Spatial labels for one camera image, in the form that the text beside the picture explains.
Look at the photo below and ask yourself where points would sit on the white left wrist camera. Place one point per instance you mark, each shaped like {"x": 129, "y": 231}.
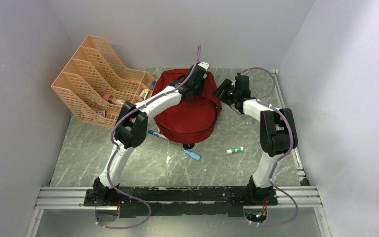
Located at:
{"x": 204, "y": 65}

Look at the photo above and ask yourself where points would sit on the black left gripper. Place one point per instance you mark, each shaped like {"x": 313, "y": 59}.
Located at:
{"x": 200, "y": 93}

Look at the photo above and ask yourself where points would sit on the pink bottle in organizer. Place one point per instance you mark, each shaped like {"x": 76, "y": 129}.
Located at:
{"x": 112, "y": 99}

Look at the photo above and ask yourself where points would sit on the red student backpack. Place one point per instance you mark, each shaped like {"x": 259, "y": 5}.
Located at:
{"x": 193, "y": 120}

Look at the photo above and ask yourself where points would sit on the blue white marker pen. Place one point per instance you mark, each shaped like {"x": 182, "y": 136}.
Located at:
{"x": 154, "y": 133}

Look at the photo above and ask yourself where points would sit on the white stapler in organizer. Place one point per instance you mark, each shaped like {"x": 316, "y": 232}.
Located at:
{"x": 144, "y": 93}

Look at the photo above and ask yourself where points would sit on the aluminium frame rail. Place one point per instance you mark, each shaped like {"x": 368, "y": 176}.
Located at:
{"x": 84, "y": 197}

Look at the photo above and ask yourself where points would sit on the white green glue stick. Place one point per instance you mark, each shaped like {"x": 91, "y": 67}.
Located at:
{"x": 234, "y": 150}

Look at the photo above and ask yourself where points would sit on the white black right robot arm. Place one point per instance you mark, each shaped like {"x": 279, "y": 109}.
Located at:
{"x": 278, "y": 136}

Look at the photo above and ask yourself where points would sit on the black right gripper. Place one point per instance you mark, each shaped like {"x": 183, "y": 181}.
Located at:
{"x": 226, "y": 85}

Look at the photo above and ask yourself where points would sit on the orange plastic desk organizer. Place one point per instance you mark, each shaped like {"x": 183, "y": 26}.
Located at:
{"x": 93, "y": 70}

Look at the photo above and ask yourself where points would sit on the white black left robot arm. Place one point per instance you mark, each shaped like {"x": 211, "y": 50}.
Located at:
{"x": 130, "y": 129}

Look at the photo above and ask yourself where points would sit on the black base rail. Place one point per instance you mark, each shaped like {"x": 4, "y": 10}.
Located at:
{"x": 143, "y": 208}

